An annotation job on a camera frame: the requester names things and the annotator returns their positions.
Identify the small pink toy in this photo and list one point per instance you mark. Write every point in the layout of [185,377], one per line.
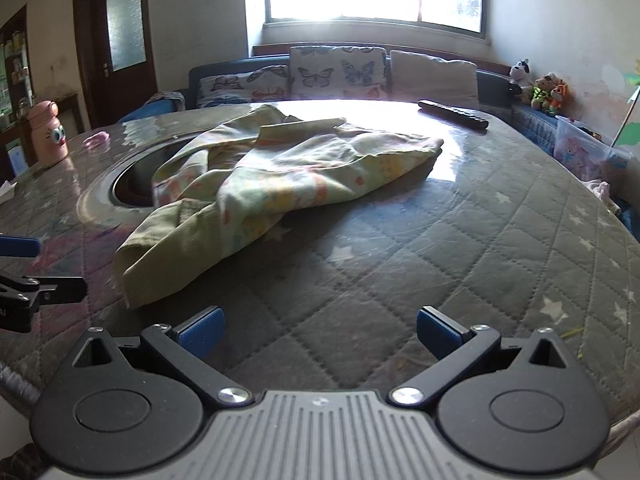
[96,140]

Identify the white crumpled paper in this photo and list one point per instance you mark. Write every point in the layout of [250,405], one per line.
[6,191]

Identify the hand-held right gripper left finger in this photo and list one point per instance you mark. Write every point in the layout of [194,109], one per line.
[200,331]

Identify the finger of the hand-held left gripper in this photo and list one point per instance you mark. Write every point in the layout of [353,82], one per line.
[20,247]
[60,290]

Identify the dark wooden display cabinet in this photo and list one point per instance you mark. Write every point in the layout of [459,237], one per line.
[15,85]

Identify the brown bear plush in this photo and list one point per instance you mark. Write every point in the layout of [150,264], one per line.
[541,92]

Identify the dark wooden glass-panel door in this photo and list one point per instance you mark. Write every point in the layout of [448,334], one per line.
[125,35]

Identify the blue sofa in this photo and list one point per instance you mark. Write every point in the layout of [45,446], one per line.
[530,120]

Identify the round black induction cooker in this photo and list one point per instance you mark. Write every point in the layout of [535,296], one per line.
[130,185]

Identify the butterfly print cushion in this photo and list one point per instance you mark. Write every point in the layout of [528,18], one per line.
[340,72]
[240,87]

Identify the black remote control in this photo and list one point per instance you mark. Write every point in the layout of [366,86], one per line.
[452,114]

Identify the pastel patterned children's garment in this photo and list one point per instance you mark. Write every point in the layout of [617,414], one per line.
[280,175]

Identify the plain white cushion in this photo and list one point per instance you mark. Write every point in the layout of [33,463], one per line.
[432,77]

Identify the grey cloth on sofa arm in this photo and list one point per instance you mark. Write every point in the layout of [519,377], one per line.
[167,100]

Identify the colourful pinwheel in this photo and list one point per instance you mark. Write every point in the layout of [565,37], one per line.
[631,105]

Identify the orange plush toy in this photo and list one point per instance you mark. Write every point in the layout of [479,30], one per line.
[560,97]

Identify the pink cartoon-eyed bottle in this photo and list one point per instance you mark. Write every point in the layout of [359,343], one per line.
[47,135]

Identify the dark wooden side table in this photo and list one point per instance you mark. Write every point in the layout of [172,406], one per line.
[70,110]

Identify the clear plastic storage box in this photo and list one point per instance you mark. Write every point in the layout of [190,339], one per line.
[585,150]

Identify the pile of white clothes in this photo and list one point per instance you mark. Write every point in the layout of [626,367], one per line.
[602,195]

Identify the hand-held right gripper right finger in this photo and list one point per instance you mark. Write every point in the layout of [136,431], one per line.
[436,332]

